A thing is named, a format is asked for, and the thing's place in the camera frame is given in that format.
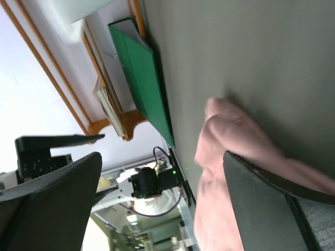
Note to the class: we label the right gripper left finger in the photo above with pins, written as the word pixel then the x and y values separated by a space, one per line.
pixel 51 212

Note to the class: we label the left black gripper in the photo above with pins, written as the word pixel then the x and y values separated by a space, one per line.
pixel 34 157

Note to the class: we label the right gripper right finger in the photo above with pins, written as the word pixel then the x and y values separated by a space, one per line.
pixel 273 213

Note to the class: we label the pink t shirt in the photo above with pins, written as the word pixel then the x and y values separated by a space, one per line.
pixel 227 128

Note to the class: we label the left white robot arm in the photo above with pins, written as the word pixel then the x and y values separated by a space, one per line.
pixel 145 184

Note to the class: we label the Roald Dahl book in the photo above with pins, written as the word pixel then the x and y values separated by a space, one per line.
pixel 100 93

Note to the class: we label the green book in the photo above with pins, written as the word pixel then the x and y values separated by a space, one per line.
pixel 138 63

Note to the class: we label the wooden rack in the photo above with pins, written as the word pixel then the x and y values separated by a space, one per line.
pixel 52 53

